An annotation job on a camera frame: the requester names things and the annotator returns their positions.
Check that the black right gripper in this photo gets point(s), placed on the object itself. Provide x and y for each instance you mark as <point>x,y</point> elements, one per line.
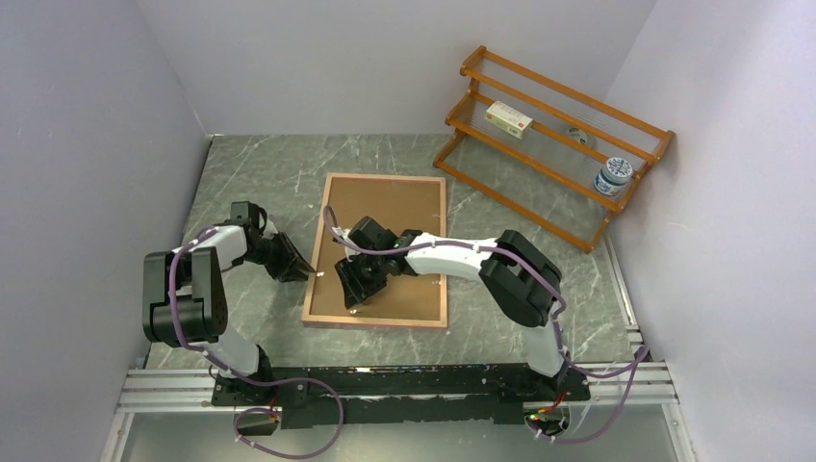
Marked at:
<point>356,290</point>

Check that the blue white round jar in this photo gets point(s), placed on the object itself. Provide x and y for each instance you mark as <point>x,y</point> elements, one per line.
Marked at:
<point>614,174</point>

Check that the brown cardboard backing board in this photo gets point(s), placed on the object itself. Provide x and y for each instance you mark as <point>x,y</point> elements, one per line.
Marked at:
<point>395,204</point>

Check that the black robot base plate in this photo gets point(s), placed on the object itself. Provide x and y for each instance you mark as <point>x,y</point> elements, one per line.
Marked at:
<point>499,393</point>

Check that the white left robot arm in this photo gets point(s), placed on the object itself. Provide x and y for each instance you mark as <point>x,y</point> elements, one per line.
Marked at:
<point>184,301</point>

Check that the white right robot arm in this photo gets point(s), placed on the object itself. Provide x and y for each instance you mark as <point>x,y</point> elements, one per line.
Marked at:
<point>523,282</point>

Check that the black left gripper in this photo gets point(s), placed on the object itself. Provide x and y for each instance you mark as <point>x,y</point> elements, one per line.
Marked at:
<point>292,261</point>

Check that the orange wooden shelf rack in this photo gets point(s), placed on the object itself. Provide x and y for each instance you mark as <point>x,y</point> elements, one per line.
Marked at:
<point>545,149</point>

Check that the pink wooden photo frame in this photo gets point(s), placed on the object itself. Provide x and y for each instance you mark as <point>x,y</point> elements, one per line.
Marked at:
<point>319,319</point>

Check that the aluminium rail frame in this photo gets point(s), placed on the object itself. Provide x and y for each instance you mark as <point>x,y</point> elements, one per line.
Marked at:
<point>162,388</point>

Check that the white green small box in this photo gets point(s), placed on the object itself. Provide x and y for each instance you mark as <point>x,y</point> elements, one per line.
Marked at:
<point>508,119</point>

